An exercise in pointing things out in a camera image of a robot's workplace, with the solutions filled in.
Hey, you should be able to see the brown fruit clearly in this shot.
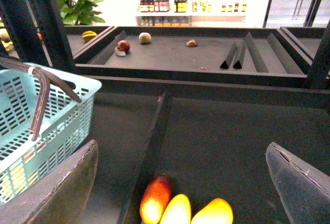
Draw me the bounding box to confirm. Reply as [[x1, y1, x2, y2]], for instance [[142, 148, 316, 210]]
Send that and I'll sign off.
[[186, 39, 198, 48]]

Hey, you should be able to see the red orange mango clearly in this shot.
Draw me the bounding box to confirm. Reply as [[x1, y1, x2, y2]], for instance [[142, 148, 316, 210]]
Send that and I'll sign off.
[[139, 174, 173, 223]]

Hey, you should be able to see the red apple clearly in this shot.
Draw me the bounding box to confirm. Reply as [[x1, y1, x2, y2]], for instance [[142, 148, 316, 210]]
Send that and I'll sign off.
[[117, 40, 130, 52]]

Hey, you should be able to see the light blue plastic basket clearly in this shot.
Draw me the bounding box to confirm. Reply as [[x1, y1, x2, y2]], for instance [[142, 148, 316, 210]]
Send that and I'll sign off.
[[1, 68, 102, 204]]

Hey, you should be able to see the yellow mango right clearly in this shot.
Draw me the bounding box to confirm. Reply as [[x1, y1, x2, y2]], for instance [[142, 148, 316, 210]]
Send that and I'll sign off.
[[191, 198, 234, 224]]

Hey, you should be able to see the yellow star fruit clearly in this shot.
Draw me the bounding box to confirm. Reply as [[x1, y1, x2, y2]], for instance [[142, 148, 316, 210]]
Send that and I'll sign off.
[[81, 30, 97, 42]]

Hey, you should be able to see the bottle shelf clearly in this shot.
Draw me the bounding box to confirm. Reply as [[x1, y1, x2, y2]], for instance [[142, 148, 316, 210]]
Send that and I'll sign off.
[[135, 0, 249, 27]]

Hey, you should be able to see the pale green apple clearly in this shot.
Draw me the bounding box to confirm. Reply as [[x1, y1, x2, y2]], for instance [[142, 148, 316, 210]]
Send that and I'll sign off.
[[139, 32, 152, 44]]

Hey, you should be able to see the yellow mango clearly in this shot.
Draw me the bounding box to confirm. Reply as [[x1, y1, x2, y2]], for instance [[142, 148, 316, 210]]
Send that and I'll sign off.
[[191, 198, 234, 224], [160, 194, 191, 224]]

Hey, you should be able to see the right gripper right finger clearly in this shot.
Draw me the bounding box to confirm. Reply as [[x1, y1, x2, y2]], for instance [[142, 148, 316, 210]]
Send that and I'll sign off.
[[266, 143, 329, 223]]

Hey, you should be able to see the black divider wedge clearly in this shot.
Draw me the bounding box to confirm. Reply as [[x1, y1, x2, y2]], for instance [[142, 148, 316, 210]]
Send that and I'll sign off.
[[220, 42, 238, 70], [233, 40, 246, 70]]

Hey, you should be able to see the green plant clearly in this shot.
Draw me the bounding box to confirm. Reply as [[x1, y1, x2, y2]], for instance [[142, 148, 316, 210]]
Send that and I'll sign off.
[[57, 0, 105, 26]]

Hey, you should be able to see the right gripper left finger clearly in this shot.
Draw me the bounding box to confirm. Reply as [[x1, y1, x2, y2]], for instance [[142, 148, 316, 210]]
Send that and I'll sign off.
[[1, 140, 98, 223]]

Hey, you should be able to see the brown basket handle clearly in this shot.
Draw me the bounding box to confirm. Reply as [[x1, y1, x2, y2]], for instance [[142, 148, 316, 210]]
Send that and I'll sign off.
[[1, 57, 81, 141]]

